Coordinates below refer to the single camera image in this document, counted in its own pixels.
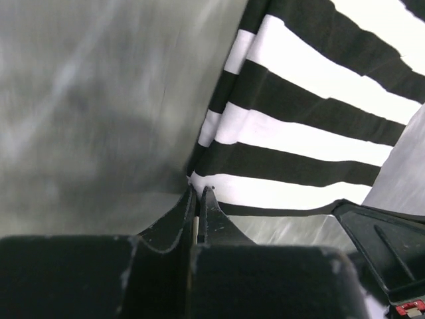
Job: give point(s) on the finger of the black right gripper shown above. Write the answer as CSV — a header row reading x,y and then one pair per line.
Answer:
x,y
392,245

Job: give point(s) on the black white striped top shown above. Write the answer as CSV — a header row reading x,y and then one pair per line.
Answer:
x,y
312,99

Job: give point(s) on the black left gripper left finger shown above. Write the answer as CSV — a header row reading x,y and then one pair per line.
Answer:
x,y
164,235

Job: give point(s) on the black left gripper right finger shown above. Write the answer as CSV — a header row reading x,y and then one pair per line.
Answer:
x,y
215,227

